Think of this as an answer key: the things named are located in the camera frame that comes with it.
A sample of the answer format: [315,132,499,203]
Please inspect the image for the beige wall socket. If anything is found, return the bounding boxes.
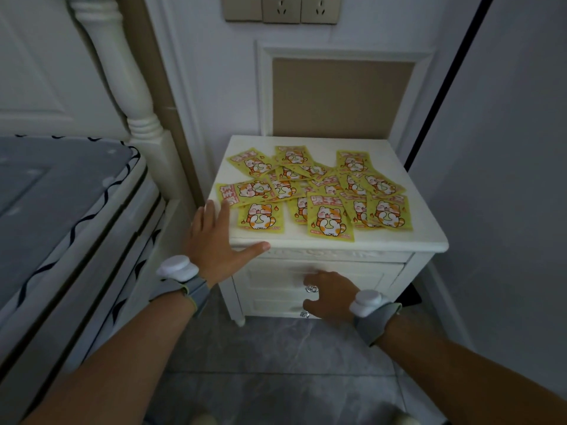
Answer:
[301,0,343,25]
[262,0,302,24]

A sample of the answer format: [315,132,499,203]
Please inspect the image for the person's left forearm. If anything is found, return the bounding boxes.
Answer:
[21,290,198,425]

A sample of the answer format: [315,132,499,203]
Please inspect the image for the person's right forearm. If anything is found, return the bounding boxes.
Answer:
[377,315,567,425]

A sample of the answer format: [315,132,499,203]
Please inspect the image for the person's left hand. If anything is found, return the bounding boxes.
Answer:
[184,199,272,288]

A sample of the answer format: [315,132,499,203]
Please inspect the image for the white wooden nightstand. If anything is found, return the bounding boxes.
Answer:
[207,135,450,328]

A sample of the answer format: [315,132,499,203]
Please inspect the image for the person's right hand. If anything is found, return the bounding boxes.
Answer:
[302,271,361,324]

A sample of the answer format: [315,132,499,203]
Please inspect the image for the pile of yellow cat packets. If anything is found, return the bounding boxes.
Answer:
[216,145,414,243]

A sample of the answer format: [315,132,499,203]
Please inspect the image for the white wooden bed frame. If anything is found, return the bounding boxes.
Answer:
[0,0,210,425]

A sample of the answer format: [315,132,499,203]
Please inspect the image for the beige wall switch plate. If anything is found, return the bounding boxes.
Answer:
[221,0,263,22]

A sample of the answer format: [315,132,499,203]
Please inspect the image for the white wrist tracker grey band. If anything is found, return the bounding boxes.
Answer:
[348,290,403,347]
[150,255,211,318]

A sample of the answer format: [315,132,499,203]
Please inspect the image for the grey mattress with wavy trim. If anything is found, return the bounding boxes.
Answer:
[0,135,142,308]

